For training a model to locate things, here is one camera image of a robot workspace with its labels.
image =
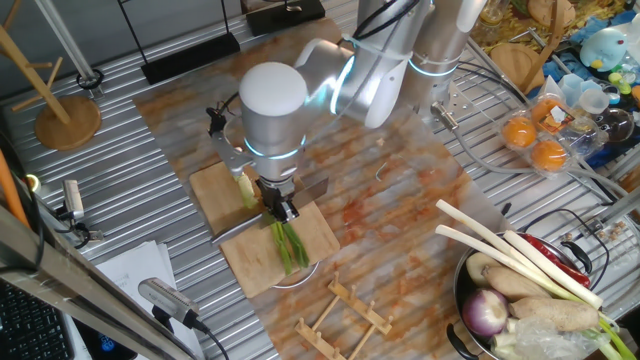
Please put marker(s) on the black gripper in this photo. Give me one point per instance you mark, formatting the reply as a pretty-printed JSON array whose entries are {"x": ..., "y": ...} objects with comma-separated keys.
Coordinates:
[{"x": 276, "y": 190}]

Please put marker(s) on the clear plastic bag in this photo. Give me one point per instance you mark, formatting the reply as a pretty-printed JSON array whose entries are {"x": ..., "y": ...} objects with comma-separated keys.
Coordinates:
[{"x": 545, "y": 342}]

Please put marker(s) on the metal clamp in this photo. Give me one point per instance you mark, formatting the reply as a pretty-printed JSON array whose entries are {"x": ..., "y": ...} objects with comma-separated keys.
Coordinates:
[{"x": 73, "y": 200}]

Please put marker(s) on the clear glass goblet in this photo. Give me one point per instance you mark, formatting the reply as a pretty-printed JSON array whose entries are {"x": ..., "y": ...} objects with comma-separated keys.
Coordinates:
[{"x": 617, "y": 125}]

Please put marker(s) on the wooden cutting board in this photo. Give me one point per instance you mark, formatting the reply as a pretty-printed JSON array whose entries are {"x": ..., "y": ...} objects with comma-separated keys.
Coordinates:
[{"x": 240, "y": 260}]

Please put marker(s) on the orange tube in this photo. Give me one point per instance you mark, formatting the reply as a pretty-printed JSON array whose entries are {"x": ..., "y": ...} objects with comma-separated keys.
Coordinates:
[{"x": 10, "y": 190}]

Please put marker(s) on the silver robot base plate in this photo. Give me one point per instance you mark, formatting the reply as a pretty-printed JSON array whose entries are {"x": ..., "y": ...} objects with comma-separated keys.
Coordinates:
[{"x": 462, "y": 100}]

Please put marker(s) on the black stand base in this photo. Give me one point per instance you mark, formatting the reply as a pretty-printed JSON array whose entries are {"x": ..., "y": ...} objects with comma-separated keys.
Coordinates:
[
  {"x": 280, "y": 17},
  {"x": 190, "y": 57}
]

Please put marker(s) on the translucent blue plastic cup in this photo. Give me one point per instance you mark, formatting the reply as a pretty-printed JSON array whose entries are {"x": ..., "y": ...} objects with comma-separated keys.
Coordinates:
[{"x": 572, "y": 87}]

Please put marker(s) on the red chili pepper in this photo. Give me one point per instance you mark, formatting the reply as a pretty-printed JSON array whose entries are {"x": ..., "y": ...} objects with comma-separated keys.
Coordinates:
[{"x": 550, "y": 250}]

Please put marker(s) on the aluminium frame bar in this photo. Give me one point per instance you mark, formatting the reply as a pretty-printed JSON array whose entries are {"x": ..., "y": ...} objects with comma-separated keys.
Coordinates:
[{"x": 75, "y": 295}]

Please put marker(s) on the steel kitchen cleaver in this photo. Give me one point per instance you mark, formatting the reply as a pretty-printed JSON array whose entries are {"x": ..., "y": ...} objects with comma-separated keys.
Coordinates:
[{"x": 235, "y": 231}]

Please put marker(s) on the round orange fruit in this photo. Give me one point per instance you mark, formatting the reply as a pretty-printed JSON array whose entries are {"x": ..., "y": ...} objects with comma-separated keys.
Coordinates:
[
  {"x": 540, "y": 110},
  {"x": 518, "y": 132},
  {"x": 548, "y": 156}
]

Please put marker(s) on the black cooking pot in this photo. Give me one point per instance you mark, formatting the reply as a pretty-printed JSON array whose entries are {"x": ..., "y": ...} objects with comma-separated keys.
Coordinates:
[{"x": 462, "y": 295}]

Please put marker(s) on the round wooden disc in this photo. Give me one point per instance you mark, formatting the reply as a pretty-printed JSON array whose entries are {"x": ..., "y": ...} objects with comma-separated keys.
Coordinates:
[{"x": 67, "y": 125}]

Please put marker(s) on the blue cloth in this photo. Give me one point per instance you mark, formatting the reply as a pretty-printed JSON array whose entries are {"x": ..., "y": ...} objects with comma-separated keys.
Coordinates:
[{"x": 557, "y": 70}]

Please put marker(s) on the silver tripod pole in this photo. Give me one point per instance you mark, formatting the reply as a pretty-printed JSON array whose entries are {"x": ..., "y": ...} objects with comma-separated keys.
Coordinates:
[{"x": 67, "y": 40}]

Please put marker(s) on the white paper stack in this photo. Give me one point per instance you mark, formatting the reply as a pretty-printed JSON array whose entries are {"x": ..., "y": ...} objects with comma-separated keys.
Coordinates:
[{"x": 135, "y": 265}]

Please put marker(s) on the translucent white plastic cup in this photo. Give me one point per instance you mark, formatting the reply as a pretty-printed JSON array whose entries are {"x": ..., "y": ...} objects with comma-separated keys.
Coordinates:
[{"x": 594, "y": 101}]

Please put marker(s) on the brown yam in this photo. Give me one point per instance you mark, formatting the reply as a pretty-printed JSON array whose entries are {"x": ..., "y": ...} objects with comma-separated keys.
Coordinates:
[
  {"x": 555, "y": 314},
  {"x": 510, "y": 285}
]

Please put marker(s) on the pale potato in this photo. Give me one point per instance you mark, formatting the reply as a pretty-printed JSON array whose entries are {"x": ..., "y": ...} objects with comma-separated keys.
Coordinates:
[{"x": 477, "y": 267}]

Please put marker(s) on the green scallion stalk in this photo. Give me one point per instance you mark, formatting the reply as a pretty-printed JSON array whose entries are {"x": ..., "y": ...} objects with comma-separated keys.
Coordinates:
[{"x": 287, "y": 250}]

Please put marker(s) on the orange marble pattern mat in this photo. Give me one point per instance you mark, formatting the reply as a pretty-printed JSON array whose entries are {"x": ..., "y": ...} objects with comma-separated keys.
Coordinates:
[{"x": 375, "y": 200}]

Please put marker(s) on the black keyboard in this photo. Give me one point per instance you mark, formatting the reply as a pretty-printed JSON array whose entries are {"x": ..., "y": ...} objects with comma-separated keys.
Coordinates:
[{"x": 30, "y": 330}]

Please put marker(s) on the wooden knife rack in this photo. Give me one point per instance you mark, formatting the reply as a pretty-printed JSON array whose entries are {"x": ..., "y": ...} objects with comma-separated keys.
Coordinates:
[{"x": 360, "y": 302}]

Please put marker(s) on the red onion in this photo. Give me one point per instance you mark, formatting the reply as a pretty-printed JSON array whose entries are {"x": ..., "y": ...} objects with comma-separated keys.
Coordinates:
[{"x": 484, "y": 312}]

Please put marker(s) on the wooden round base stand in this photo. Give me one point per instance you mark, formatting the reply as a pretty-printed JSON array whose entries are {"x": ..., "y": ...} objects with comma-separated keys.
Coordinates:
[{"x": 515, "y": 62}]

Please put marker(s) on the aluminium profile rail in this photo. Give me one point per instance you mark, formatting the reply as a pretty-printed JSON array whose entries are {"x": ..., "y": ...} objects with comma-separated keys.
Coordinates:
[{"x": 620, "y": 207}]

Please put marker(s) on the blue plush toy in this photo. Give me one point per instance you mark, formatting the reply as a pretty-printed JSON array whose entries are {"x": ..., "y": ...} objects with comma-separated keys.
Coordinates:
[{"x": 602, "y": 50}]

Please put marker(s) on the ribbed grey camera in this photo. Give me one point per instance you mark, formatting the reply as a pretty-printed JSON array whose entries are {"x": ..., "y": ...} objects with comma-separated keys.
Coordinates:
[{"x": 167, "y": 300}]

